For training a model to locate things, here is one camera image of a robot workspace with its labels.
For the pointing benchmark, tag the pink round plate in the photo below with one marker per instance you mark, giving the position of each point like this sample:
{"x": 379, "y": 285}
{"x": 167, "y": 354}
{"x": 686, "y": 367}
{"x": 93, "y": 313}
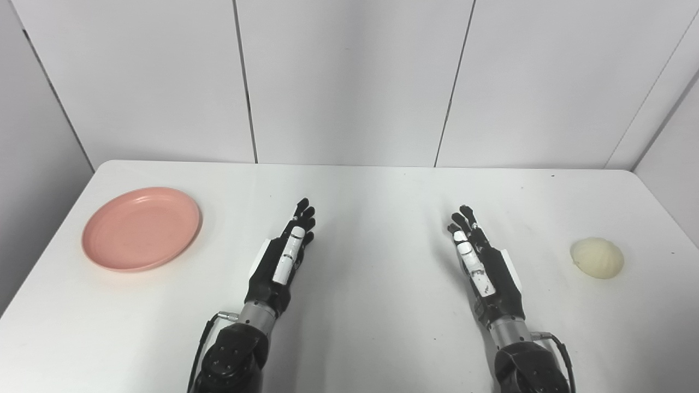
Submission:
{"x": 141, "y": 229}

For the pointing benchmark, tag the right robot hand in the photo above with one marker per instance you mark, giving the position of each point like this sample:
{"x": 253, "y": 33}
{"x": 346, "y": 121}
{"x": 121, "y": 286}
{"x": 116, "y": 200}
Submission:
{"x": 486, "y": 267}

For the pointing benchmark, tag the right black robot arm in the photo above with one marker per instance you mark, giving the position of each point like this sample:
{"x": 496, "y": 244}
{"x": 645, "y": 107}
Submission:
{"x": 527, "y": 357}

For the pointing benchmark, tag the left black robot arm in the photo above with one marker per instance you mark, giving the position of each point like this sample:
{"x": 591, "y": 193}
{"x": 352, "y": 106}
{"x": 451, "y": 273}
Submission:
{"x": 237, "y": 349}

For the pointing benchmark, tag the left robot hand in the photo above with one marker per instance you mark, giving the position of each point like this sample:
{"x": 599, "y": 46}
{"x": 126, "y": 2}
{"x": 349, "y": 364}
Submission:
{"x": 284, "y": 256}

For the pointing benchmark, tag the cream steamed bun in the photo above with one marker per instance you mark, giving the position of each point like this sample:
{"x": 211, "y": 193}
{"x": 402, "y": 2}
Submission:
{"x": 597, "y": 257}

